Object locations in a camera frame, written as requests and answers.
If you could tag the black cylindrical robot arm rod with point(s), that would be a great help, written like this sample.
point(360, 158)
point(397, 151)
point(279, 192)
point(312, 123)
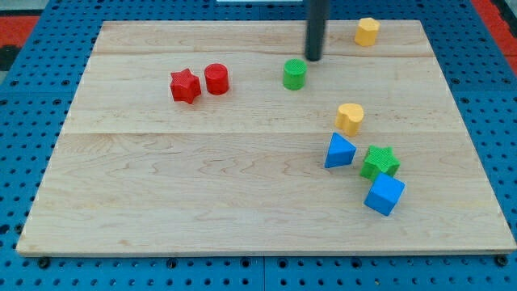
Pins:
point(317, 15)

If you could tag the yellow heart block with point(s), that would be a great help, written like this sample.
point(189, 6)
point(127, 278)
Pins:
point(349, 117)

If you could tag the light wooden board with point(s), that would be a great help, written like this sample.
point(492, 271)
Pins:
point(136, 174)

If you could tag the blue triangle block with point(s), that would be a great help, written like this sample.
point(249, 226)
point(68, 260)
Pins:
point(340, 152)

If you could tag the red cylinder block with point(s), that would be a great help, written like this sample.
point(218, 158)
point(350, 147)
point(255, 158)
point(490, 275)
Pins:
point(216, 78)

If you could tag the green cylinder block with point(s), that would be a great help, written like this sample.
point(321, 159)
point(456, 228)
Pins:
point(294, 74)

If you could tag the red star block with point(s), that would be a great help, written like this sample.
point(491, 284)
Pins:
point(184, 86)

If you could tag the green star block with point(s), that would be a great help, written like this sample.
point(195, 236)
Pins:
point(379, 160)

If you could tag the blue cube block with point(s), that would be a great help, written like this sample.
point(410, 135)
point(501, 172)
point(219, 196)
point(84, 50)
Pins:
point(384, 194)

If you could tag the yellow hexagon block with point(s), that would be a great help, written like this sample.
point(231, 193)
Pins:
point(366, 32)

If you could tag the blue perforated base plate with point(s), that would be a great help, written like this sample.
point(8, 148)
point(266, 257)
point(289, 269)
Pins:
point(39, 89)

